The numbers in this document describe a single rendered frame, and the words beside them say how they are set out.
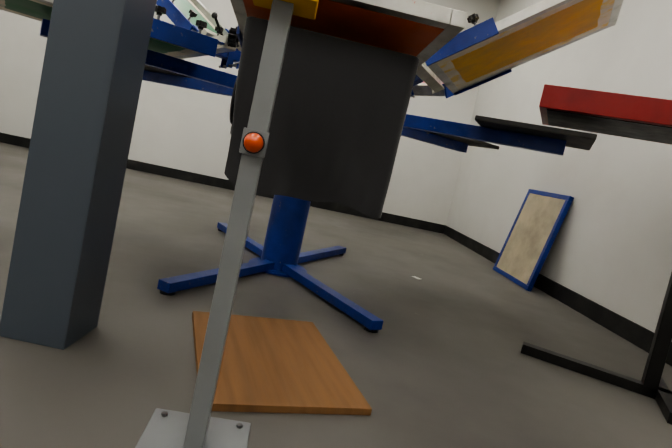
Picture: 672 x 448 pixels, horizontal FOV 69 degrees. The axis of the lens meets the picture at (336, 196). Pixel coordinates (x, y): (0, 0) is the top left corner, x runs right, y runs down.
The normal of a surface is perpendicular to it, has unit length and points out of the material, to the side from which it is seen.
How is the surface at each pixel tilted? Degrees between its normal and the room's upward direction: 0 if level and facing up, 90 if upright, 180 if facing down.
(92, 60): 90
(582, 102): 90
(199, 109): 90
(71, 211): 90
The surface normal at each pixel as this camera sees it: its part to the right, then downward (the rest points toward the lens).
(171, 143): 0.08, 0.10
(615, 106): -0.41, -0.02
